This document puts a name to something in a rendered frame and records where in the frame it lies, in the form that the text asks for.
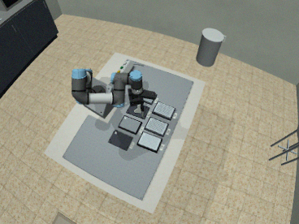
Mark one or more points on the white control panel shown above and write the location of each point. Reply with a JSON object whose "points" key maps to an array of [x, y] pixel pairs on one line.
{"points": [[127, 67]]}

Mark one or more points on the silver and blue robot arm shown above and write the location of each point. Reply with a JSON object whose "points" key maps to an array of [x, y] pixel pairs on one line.
{"points": [[97, 95]]}

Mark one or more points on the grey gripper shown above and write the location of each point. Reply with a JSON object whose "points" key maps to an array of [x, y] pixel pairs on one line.
{"points": [[135, 100]]}

